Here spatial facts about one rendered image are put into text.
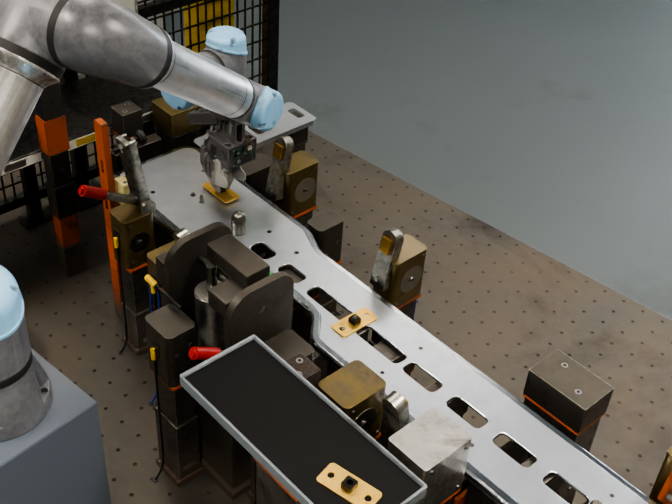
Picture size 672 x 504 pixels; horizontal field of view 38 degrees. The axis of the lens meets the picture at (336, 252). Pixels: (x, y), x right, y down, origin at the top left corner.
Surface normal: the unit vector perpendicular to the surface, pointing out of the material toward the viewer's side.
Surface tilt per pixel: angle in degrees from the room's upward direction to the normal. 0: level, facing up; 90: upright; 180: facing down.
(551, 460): 0
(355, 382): 0
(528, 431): 0
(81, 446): 90
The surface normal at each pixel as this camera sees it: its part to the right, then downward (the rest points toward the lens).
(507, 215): 0.06, -0.78
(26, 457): 0.75, 0.44
